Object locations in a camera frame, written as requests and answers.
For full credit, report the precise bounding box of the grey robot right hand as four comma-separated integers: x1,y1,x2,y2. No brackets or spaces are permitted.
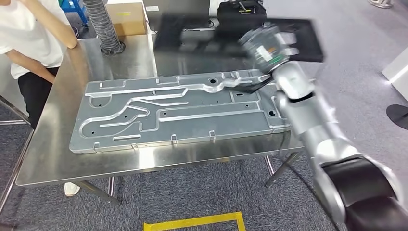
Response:
238,25,299,76

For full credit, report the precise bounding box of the black plastic frame part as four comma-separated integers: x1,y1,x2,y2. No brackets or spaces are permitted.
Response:
154,13,325,63

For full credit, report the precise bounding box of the stainless steel workbench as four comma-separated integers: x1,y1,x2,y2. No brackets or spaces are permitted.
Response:
0,32,319,206

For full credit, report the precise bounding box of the black equipment bag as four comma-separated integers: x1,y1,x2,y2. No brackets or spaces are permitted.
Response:
217,0,268,36

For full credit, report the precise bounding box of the dark flat panel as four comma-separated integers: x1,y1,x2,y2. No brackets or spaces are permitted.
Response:
142,0,211,32

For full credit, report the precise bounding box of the grey metal fixture plate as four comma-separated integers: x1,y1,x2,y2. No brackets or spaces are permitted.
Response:
69,69,292,154

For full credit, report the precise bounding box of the silver round stand base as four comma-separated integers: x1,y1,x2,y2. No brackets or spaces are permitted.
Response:
368,0,394,9

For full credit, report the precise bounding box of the white box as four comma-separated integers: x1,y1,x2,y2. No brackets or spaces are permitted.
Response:
381,46,408,103

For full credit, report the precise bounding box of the brown cardboard box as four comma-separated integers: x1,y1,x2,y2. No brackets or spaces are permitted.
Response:
105,1,148,37

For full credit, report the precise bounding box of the black floor disc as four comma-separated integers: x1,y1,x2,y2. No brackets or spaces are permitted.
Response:
386,104,408,131

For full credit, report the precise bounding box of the person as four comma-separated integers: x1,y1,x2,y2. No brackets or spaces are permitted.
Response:
0,0,80,197

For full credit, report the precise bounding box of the ribbed grey duct hose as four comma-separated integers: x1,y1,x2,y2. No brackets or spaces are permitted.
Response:
82,0,126,55

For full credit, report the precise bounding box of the blue metal frame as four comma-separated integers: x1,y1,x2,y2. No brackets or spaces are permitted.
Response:
59,0,88,26

